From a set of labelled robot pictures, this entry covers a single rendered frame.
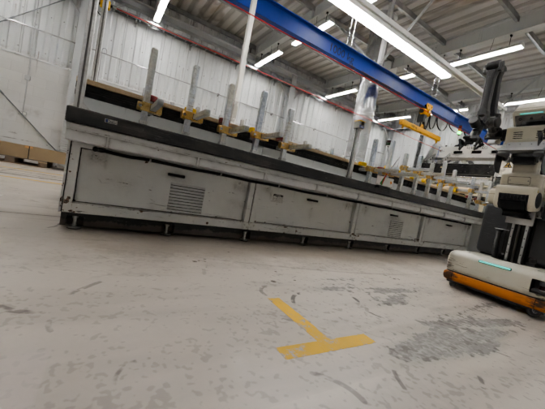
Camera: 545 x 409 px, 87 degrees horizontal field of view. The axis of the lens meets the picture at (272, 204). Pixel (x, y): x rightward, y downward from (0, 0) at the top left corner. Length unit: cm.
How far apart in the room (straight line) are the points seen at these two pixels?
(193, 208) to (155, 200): 27
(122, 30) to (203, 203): 783
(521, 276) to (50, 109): 915
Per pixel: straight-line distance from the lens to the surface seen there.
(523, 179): 256
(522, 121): 265
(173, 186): 217
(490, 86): 259
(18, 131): 919
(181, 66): 967
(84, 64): 194
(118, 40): 954
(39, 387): 81
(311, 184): 244
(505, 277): 246
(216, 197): 228
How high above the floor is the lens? 47
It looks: 3 degrees down
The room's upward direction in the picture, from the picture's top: 11 degrees clockwise
